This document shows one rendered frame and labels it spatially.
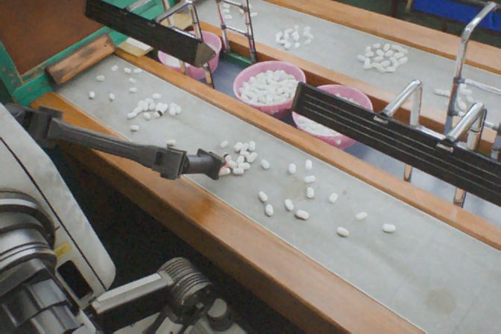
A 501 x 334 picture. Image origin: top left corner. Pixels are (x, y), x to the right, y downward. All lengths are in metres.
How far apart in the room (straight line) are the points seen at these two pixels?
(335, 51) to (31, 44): 1.17
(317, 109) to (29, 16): 1.23
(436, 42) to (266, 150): 0.81
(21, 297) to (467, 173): 0.83
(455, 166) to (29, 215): 0.80
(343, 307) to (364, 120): 0.44
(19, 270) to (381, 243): 0.96
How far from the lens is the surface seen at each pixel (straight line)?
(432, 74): 1.89
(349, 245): 1.35
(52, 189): 0.72
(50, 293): 0.64
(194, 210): 1.45
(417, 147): 1.11
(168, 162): 1.34
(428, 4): 1.61
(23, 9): 2.04
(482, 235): 1.39
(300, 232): 1.38
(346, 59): 1.96
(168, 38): 1.56
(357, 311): 1.23
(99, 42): 2.16
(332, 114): 1.19
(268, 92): 1.83
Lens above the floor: 1.86
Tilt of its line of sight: 44 degrees down
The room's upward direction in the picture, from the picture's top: 11 degrees counter-clockwise
